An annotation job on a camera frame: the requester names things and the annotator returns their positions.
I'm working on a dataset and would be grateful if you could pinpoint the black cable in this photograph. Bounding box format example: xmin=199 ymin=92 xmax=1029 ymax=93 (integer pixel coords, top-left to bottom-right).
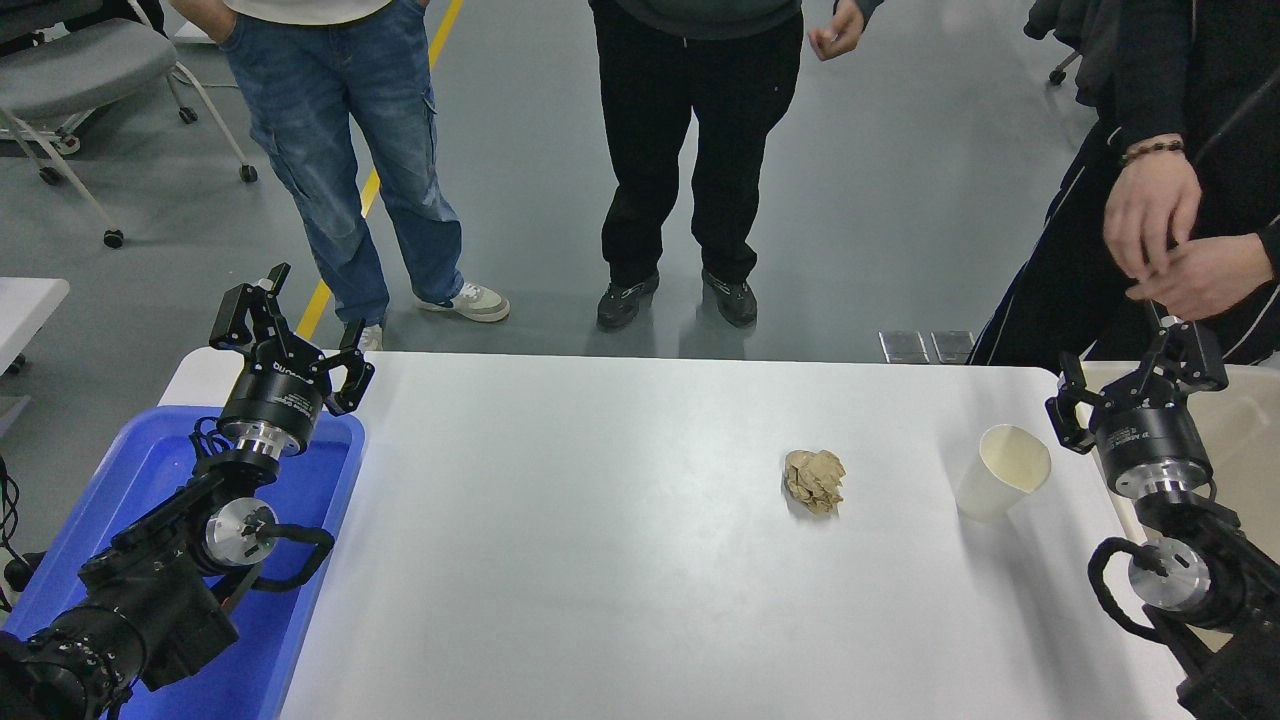
xmin=0 ymin=455 xmax=46 ymax=613

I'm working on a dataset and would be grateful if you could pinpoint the white paper cup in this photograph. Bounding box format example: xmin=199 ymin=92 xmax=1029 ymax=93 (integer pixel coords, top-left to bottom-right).
xmin=955 ymin=424 xmax=1053 ymax=523

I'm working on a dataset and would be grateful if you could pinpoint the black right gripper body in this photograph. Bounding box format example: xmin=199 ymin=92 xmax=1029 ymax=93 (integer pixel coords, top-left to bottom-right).
xmin=1093 ymin=398 xmax=1214 ymax=491

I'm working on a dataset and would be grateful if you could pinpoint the large pale plastic bin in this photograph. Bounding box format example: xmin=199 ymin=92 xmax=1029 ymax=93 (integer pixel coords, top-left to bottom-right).
xmin=1075 ymin=360 xmax=1280 ymax=651

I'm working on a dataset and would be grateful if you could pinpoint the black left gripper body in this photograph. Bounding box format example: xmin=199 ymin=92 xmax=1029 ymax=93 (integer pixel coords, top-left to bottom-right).
xmin=220 ymin=358 xmax=327 ymax=446

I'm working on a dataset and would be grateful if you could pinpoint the person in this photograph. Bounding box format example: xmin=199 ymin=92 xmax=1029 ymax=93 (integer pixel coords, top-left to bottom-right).
xmin=168 ymin=0 xmax=511 ymax=353
xmin=965 ymin=0 xmax=1280 ymax=367
xmin=588 ymin=0 xmax=886 ymax=331

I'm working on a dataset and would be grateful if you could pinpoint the grey office chair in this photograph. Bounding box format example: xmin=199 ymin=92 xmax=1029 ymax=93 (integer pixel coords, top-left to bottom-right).
xmin=0 ymin=0 xmax=259 ymax=249

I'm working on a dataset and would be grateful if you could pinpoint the white side table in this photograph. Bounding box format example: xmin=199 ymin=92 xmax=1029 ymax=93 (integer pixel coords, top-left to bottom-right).
xmin=0 ymin=277 xmax=71 ymax=376

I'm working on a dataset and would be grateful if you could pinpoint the dark beaded bracelet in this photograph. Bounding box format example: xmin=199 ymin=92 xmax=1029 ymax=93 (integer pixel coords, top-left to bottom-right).
xmin=1120 ymin=138 xmax=1187 ymax=167

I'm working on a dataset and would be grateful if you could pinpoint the person's hand with bracelet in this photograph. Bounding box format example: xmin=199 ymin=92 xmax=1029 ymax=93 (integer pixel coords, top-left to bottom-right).
xmin=1103 ymin=148 xmax=1203 ymax=282

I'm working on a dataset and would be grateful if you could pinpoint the blue plastic tray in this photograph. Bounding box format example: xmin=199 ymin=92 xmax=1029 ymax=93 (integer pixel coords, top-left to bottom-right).
xmin=0 ymin=404 xmax=367 ymax=720

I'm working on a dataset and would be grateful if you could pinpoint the person's hand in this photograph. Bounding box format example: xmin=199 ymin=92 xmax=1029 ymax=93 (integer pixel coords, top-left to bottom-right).
xmin=1125 ymin=232 xmax=1277 ymax=323
xmin=808 ymin=0 xmax=867 ymax=63

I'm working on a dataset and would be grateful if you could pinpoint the dark jacket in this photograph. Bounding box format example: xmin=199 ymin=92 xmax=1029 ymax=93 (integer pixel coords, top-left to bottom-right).
xmin=1025 ymin=0 xmax=1121 ymax=106

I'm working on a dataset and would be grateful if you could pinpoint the crumpled tan paper ball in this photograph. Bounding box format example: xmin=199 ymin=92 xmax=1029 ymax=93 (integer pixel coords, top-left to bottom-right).
xmin=783 ymin=448 xmax=847 ymax=516

